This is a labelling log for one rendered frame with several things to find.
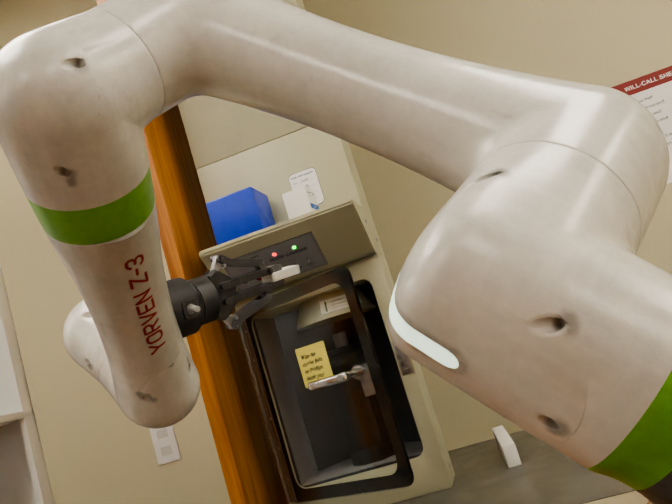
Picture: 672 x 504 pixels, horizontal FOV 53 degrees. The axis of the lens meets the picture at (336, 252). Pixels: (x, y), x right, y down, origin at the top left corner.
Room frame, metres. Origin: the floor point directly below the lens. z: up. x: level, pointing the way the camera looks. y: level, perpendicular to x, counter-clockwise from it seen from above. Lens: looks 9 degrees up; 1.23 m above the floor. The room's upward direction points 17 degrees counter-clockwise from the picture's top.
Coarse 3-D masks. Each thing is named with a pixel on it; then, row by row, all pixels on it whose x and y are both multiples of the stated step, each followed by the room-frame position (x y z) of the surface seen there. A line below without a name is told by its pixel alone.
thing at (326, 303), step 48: (288, 288) 1.28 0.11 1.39; (336, 288) 1.21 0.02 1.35; (288, 336) 1.30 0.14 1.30; (336, 336) 1.23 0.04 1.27; (288, 384) 1.33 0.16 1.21; (336, 384) 1.25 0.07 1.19; (384, 384) 1.19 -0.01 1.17; (288, 432) 1.35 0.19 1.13; (336, 432) 1.27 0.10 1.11; (384, 432) 1.21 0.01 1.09; (336, 480) 1.30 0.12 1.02; (384, 480) 1.23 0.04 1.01
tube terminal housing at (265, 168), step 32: (224, 160) 1.38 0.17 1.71; (256, 160) 1.37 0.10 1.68; (288, 160) 1.35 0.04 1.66; (320, 160) 1.34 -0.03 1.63; (352, 160) 1.41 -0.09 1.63; (224, 192) 1.38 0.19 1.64; (352, 192) 1.33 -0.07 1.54; (384, 256) 1.43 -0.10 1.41; (384, 288) 1.33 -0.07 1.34; (384, 320) 1.34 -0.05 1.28; (416, 384) 1.33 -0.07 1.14; (416, 416) 1.34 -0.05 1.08; (416, 480) 1.34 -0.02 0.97; (448, 480) 1.33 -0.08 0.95
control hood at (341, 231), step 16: (320, 208) 1.23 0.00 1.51; (336, 208) 1.23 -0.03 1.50; (352, 208) 1.23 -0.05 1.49; (288, 224) 1.25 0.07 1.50; (304, 224) 1.25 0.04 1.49; (320, 224) 1.25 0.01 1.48; (336, 224) 1.25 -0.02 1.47; (352, 224) 1.26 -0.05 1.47; (240, 240) 1.26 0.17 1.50; (256, 240) 1.26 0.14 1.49; (272, 240) 1.27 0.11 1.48; (320, 240) 1.28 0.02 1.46; (336, 240) 1.28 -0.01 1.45; (352, 240) 1.28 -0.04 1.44; (368, 240) 1.29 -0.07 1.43; (208, 256) 1.28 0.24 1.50; (336, 256) 1.31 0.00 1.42; (352, 256) 1.31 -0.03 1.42; (224, 272) 1.31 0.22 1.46; (304, 272) 1.33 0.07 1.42
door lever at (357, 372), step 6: (354, 366) 1.22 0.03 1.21; (360, 366) 1.21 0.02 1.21; (348, 372) 1.19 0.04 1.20; (354, 372) 1.20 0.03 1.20; (360, 372) 1.21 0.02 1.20; (324, 378) 1.20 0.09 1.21; (330, 378) 1.19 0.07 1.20; (336, 378) 1.18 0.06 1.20; (342, 378) 1.17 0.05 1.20; (348, 378) 1.18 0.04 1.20; (360, 378) 1.21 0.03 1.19; (312, 384) 1.22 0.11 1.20; (318, 384) 1.21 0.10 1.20; (324, 384) 1.20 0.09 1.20; (330, 384) 1.20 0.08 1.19; (312, 390) 1.23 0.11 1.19
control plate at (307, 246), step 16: (288, 240) 1.27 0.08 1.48; (304, 240) 1.27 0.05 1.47; (240, 256) 1.29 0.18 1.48; (256, 256) 1.29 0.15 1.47; (272, 256) 1.29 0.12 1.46; (288, 256) 1.30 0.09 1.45; (304, 256) 1.30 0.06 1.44; (320, 256) 1.30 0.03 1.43; (240, 272) 1.31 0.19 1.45; (240, 288) 1.34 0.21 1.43
